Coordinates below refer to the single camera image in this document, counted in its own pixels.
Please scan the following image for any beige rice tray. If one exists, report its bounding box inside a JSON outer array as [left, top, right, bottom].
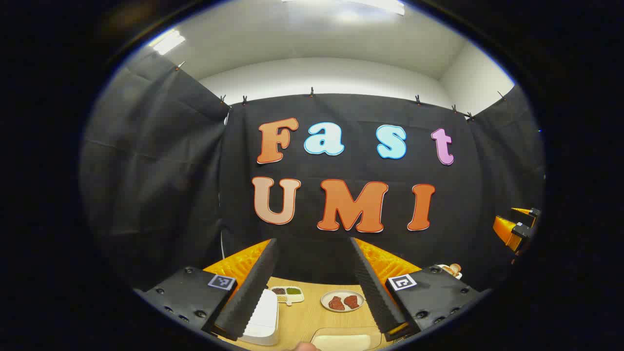
[[310, 328, 382, 351]]

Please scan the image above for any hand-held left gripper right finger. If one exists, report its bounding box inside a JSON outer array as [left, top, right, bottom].
[[349, 237, 493, 343]]

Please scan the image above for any black backdrop cloth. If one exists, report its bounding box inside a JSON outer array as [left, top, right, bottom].
[[79, 51, 546, 293]]

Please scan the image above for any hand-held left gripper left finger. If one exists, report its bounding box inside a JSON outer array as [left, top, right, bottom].
[[133, 238, 280, 342]]

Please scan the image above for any row of black cloth clips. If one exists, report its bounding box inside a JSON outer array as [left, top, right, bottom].
[[175, 61, 507, 121]]

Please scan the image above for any white divided bean dish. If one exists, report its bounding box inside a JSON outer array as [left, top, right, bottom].
[[271, 286, 305, 306]]

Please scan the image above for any white rice cooker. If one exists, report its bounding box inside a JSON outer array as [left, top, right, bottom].
[[239, 289, 280, 347]]

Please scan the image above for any round beige plate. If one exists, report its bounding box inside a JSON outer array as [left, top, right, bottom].
[[321, 290, 365, 313]]

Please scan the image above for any ceiling light panel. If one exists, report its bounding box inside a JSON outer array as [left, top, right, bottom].
[[148, 28, 187, 56], [282, 0, 406, 16]]

